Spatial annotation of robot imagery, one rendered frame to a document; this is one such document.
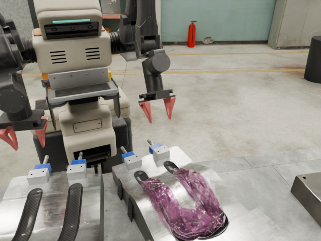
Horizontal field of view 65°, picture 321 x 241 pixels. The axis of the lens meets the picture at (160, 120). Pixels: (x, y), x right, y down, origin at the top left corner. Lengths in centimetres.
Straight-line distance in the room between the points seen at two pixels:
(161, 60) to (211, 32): 545
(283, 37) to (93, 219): 587
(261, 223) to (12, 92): 63
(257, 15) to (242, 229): 600
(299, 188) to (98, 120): 81
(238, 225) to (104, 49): 76
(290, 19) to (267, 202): 554
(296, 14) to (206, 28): 184
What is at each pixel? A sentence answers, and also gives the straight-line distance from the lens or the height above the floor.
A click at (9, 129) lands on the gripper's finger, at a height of 107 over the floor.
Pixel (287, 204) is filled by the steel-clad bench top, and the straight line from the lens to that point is 91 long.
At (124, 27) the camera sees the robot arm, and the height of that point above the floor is 126.
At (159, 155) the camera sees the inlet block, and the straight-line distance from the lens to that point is 87.
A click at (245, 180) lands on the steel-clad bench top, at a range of 94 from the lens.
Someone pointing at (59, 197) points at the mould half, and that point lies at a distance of 77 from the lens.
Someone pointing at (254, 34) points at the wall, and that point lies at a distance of 652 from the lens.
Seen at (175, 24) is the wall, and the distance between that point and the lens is 601.
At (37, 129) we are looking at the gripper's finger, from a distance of 70.
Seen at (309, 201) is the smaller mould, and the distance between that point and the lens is 89.
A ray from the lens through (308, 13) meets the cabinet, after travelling 638.
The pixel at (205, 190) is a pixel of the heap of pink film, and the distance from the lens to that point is 73.
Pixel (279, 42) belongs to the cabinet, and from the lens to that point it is 624.
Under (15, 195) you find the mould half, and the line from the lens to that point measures 82.
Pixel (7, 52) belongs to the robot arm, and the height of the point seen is 127.
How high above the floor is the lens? 141
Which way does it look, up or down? 30 degrees down
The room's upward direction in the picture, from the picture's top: straight up
